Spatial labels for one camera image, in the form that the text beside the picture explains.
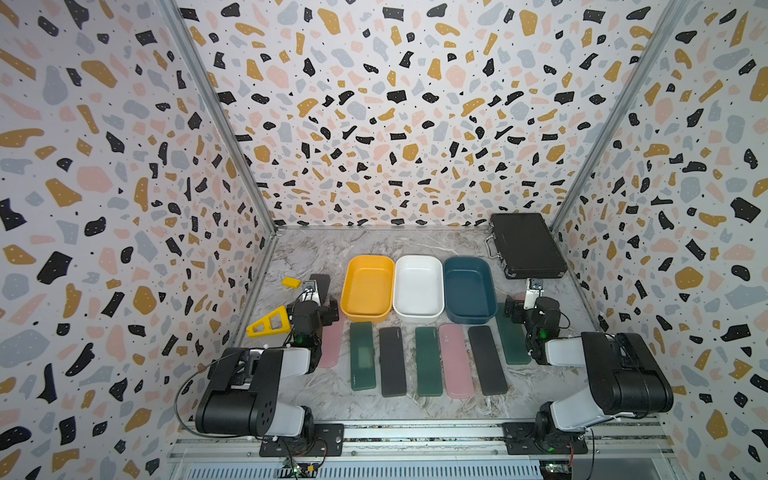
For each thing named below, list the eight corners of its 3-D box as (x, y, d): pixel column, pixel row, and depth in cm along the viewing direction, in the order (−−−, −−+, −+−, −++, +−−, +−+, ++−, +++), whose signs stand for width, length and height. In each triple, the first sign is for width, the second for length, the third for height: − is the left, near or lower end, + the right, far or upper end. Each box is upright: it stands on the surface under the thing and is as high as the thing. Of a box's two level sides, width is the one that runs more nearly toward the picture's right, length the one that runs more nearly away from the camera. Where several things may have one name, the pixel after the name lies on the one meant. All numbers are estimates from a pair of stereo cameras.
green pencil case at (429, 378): (417, 396, 83) (417, 394, 81) (415, 329, 96) (415, 326, 94) (442, 396, 83) (443, 394, 81) (437, 329, 96) (438, 326, 94)
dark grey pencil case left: (381, 398, 82) (381, 396, 80) (379, 331, 95) (378, 327, 93) (406, 396, 83) (407, 393, 81) (401, 329, 95) (401, 326, 94)
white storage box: (392, 324, 97) (392, 314, 92) (394, 265, 113) (393, 254, 108) (446, 324, 97) (449, 314, 92) (440, 265, 113) (442, 254, 108)
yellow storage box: (340, 326, 97) (336, 315, 91) (349, 267, 112) (346, 255, 107) (392, 326, 97) (392, 315, 91) (394, 267, 112) (394, 255, 107)
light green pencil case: (351, 391, 84) (350, 389, 82) (351, 325, 96) (350, 322, 95) (376, 388, 84) (375, 386, 83) (372, 323, 97) (371, 320, 95)
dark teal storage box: (446, 324, 97) (448, 315, 92) (440, 266, 112) (442, 256, 108) (496, 324, 97) (501, 315, 93) (483, 266, 112) (487, 256, 108)
